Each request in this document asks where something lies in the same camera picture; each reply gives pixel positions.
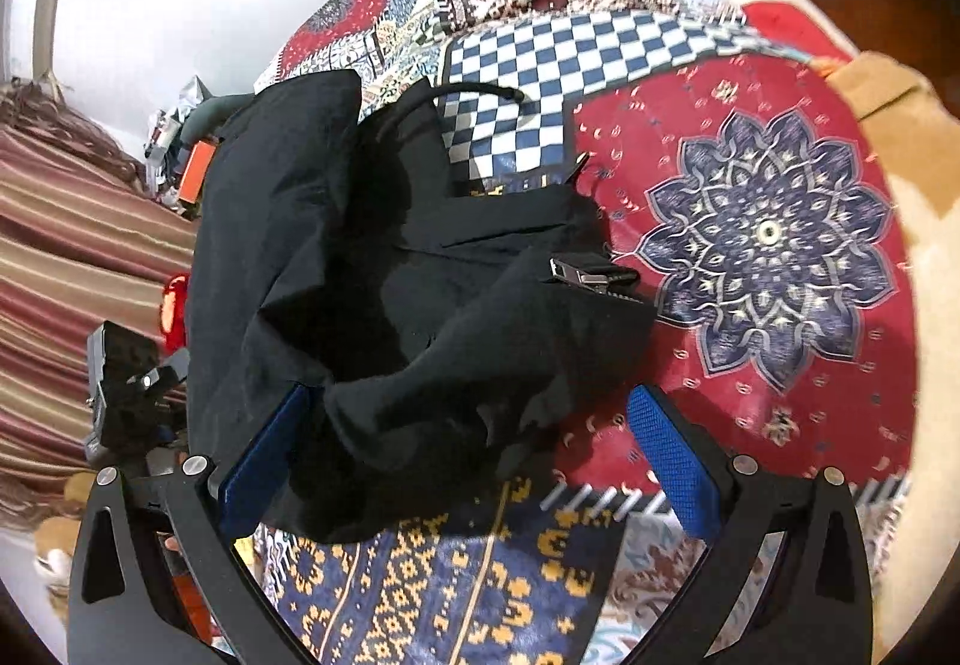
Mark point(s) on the pile of printed packets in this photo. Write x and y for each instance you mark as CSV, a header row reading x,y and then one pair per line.
x,y
165,125

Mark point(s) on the red object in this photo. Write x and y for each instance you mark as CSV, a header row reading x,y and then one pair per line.
x,y
172,305

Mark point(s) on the striped curtain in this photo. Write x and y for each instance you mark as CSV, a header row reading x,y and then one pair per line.
x,y
67,223

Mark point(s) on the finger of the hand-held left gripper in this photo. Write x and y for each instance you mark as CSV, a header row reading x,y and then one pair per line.
x,y
165,373

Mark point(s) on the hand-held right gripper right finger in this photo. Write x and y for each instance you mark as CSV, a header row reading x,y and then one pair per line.
x,y
675,462

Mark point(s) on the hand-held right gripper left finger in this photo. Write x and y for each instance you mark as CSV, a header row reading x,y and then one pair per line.
x,y
262,462

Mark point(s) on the patchwork printed blanket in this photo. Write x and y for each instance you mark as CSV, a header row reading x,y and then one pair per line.
x,y
750,223

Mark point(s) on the beige fluffy cloth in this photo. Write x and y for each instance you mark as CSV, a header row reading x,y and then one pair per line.
x,y
56,537

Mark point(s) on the orange box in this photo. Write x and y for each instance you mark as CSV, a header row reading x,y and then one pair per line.
x,y
196,174

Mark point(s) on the tan cloth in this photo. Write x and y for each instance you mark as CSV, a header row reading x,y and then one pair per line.
x,y
900,110

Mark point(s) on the green cloth bundle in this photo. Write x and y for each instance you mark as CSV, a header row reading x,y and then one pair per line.
x,y
206,114

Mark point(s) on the black garment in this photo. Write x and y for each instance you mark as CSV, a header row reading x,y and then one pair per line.
x,y
337,260

